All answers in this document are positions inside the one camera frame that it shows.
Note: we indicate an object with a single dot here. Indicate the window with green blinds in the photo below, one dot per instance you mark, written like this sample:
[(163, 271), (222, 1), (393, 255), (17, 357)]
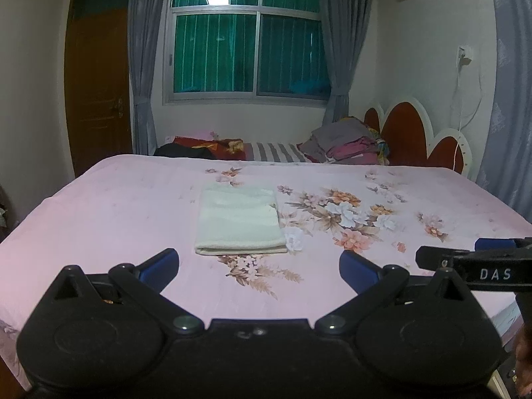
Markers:
[(244, 49)]

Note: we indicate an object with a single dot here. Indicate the left grey curtain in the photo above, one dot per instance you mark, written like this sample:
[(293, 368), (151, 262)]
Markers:
[(144, 19)]

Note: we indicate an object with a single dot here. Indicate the black garment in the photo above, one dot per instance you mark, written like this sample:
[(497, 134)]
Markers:
[(174, 150)]

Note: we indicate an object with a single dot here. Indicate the stack of folded clothes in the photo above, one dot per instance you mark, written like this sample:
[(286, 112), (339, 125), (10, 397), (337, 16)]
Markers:
[(348, 142)]

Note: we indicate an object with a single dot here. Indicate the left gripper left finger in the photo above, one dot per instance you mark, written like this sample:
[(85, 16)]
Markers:
[(143, 284)]

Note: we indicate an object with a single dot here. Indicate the pink floral bed sheet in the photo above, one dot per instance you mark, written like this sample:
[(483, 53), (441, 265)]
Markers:
[(128, 208)]

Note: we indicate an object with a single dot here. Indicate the red floral blanket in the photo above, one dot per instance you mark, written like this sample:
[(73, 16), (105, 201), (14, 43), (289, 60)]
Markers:
[(222, 149)]

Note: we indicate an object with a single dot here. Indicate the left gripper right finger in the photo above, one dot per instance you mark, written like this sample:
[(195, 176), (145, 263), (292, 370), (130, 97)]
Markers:
[(375, 288)]

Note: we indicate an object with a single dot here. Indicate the white knitted garment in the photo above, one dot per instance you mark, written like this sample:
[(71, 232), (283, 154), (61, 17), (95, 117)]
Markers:
[(237, 221)]

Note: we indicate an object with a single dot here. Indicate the brown wooden door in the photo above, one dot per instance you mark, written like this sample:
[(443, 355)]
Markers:
[(96, 82)]

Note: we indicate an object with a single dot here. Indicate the right grey curtain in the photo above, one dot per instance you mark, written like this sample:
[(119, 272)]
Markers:
[(344, 28)]

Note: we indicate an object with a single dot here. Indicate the white wall plug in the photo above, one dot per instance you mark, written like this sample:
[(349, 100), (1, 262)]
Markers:
[(465, 55)]

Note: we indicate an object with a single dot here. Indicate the grey striped sheet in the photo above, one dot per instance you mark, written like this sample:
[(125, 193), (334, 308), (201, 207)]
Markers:
[(274, 152)]

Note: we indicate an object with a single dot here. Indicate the red white scalloped headboard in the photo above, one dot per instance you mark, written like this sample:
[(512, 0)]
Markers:
[(409, 133)]

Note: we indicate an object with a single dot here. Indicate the grey curtain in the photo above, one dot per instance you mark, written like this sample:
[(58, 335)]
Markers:
[(144, 19), (344, 28)]

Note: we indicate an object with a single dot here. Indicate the person's right hand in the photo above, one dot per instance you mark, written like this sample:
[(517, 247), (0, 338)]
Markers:
[(523, 364)]

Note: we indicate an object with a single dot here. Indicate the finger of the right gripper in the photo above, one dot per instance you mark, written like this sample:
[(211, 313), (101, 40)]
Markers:
[(433, 258), (500, 244)]

